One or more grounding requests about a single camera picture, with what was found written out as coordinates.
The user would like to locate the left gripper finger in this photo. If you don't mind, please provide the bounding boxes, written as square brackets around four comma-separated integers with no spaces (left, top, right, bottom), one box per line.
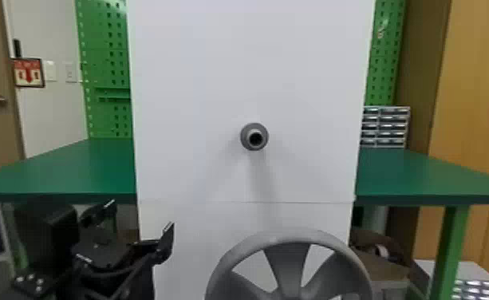
[136,221,175,266]
[80,199,118,231]

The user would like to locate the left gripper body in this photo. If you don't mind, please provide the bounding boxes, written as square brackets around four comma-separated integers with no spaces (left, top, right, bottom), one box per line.
[59,227,157,300]

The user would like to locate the grey wheel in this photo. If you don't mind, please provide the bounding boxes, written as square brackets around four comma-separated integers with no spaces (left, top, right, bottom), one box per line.
[203,227,374,300]

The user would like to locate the grey round peg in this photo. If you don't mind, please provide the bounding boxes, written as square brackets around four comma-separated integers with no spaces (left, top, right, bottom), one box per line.
[239,122,270,152]

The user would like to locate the red white sign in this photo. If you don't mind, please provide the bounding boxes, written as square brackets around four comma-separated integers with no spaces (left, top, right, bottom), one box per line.
[10,57,46,89]

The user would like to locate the white panel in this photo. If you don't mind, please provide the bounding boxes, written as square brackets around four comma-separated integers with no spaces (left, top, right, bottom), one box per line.
[125,0,377,300]

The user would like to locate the wooden cupboard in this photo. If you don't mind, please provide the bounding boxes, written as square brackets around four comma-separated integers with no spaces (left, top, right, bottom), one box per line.
[396,0,489,286]

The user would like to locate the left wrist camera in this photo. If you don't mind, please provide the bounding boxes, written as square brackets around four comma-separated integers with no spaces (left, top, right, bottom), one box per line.
[14,200,81,276]

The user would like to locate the white wall switch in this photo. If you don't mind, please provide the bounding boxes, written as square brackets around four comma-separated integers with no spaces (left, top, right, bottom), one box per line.
[63,61,80,84]
[44,60,58,83]

